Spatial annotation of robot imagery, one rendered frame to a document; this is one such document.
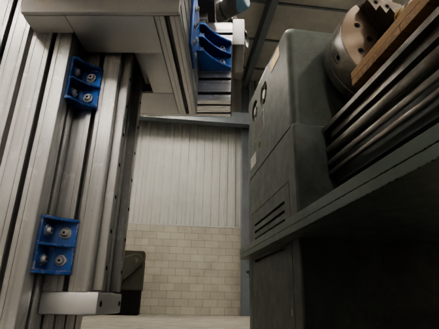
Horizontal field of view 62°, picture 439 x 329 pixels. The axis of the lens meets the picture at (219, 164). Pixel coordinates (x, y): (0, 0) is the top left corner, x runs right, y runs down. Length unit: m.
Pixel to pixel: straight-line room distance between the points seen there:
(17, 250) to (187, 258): 10.22
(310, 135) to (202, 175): 10.30
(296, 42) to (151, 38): 0.69
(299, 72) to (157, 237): 9.85
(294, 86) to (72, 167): 0.76
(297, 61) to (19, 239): 0.96
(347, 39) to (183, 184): 10.29
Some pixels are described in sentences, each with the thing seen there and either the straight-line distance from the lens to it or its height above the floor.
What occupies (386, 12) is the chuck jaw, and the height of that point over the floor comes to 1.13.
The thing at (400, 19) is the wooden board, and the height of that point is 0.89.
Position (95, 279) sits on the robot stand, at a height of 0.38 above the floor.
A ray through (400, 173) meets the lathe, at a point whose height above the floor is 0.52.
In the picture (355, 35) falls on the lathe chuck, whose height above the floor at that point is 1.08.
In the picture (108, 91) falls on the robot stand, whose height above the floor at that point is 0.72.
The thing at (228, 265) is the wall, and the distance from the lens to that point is 10.88.
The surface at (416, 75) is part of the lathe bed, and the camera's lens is 0.82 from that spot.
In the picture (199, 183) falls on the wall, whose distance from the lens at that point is 11.32.
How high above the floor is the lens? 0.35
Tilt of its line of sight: 20 degrees up
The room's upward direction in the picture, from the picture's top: 1 degrees clockwise
